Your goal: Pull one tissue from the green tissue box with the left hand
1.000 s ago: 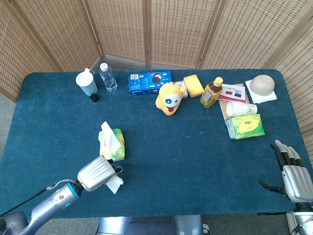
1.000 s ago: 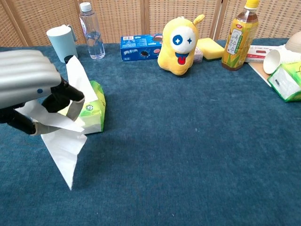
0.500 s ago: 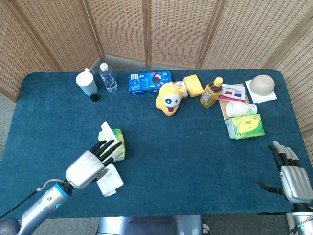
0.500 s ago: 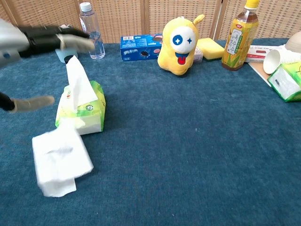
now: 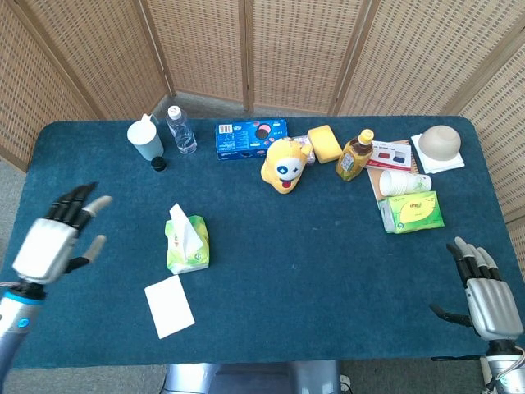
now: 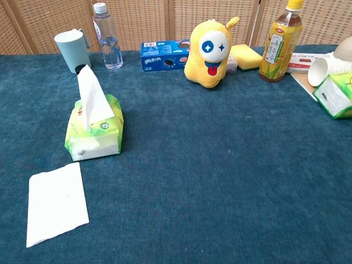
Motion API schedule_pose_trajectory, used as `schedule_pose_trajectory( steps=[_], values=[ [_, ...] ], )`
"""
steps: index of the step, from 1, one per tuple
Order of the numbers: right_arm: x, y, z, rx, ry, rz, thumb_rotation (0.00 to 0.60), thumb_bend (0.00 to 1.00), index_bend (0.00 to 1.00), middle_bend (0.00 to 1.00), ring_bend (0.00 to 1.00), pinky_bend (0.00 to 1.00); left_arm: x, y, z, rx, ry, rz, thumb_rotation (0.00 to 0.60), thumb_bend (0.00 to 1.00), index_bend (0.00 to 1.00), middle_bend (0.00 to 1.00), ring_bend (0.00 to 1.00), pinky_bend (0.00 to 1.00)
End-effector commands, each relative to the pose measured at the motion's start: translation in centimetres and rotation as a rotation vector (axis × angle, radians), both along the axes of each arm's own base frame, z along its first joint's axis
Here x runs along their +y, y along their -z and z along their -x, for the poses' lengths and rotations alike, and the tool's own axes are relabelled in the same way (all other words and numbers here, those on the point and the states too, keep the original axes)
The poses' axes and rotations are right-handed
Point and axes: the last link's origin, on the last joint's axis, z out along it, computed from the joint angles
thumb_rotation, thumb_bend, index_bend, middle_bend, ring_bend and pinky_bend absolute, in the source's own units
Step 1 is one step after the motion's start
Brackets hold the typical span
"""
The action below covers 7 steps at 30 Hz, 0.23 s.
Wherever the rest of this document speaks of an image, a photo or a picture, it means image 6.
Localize white tissue sheet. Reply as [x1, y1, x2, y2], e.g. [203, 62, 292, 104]
[26, 162, 90, 249]
[76, 64, 116, 132]

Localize dark teal table cloth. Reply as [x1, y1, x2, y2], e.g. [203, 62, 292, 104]
[0, 43, 352, 264]

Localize yellow one-eyed plush toy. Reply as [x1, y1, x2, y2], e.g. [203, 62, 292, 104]
[184, 16, 240, 89]

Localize green plastic tissue pack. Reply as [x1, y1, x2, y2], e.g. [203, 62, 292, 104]
[64, 93, 124, 162]
[312, 73, 352, 120]

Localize blue cookie box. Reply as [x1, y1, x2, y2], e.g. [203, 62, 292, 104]
[140, 40, 191, 73]

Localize small pink white box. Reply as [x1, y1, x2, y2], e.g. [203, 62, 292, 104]
[225, 54, 238, 74]

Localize yellow green sponge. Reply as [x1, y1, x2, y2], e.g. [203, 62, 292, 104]
[229, 43, 263, 72]

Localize clear plastic water bottle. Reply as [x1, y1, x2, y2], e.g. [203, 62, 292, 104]
[92, 2, 124, 70]

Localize rattan folding screen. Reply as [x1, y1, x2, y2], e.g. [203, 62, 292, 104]
[0, 0, 352, 55]

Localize yellow corn tea bottle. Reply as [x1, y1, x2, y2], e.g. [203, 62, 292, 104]
[258, 0, 305, 84]

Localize light blue plastic cup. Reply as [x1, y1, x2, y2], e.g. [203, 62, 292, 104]
[54, 28, 92, 74]

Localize light wooden board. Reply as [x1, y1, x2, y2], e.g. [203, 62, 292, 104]
[290, 72, 320, 102]

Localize flat red white box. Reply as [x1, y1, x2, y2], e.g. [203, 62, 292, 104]
[285, 52, 338, 74]

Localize white paper cup stack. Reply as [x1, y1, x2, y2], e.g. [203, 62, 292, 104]
[307, 57, 352, 87]

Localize beige bowl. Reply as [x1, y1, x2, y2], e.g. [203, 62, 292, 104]
[333, 37, 352, 60]

